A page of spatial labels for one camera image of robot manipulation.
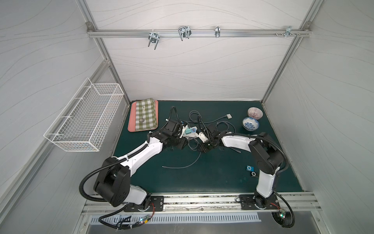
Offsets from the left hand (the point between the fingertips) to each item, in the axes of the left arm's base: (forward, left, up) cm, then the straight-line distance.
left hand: (184, 141), depth 85 cm
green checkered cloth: (+28, +29, -10) cm, 41 cm away
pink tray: (+21, +41, -10) cm, 48 cm away
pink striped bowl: (+31, -53, -9) cm, 62 cm away
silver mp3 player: (+29, -33, -11) cm, 45 cm away
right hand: (+2, -10, -11) cm, 15 cm away
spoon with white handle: (+23, +33, -10) cm, 42 cm away
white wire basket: (-5, +48, +20) cm, 52 cm away
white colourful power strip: (+10, -6, -7) cm, 13 cm away
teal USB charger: (+10, -2, -5) cm, 12 cm away
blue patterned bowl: (+20, -47, -9) cm, 52 cm away
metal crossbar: (+129, -71, +14) cm, 148 cm away
